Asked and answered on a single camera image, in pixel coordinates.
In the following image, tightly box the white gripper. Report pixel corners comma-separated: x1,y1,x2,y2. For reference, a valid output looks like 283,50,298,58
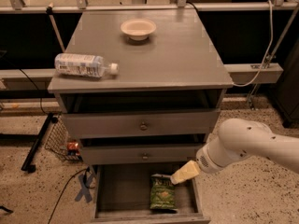
170,140,233,185

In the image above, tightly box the green jalapeno chip bag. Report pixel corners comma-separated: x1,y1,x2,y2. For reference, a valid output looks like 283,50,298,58
149,174,176,210

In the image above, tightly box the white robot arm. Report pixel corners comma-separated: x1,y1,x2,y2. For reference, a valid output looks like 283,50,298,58
170,119,299,185

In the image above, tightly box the grey middle drawer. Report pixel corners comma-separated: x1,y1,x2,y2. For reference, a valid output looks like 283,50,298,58
79,144,202,165

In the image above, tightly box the grey top drawer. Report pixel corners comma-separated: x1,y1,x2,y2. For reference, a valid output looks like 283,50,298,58
62,109,220,139

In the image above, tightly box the grey open bottom drawer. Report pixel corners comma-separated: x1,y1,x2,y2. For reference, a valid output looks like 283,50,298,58
91,162,210,224

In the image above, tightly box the grey wooden drawer cabinet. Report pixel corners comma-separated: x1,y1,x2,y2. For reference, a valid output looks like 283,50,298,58
47,8,235,224

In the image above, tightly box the blue tape cross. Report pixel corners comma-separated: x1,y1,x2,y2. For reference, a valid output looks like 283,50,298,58
75,175,94,203

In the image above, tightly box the orange soda can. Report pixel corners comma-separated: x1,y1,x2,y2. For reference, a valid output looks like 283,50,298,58
66,141,78,152

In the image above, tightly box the white paper bowl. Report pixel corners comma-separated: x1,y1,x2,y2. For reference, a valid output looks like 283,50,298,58
121,19,156,41

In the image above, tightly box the clear plastic water bottle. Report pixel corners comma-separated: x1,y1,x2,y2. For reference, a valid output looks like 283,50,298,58
54,53,119,78

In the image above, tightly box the black metal bar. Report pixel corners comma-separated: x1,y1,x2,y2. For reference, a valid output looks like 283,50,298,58
21,113,54,173

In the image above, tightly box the wooden stick black tip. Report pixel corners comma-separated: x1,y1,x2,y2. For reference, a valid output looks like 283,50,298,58
46,2,65,52

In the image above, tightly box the black floor cable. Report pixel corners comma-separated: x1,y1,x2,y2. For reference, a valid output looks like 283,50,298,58
47,166,92,224

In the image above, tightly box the wire mesh basket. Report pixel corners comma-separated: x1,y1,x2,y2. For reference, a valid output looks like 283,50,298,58
44,117,81,161

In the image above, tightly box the white cable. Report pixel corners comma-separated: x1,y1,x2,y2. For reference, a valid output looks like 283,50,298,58
233,0,275,88

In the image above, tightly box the black wall cable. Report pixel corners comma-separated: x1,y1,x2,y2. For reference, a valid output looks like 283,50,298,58
0,49,48,115

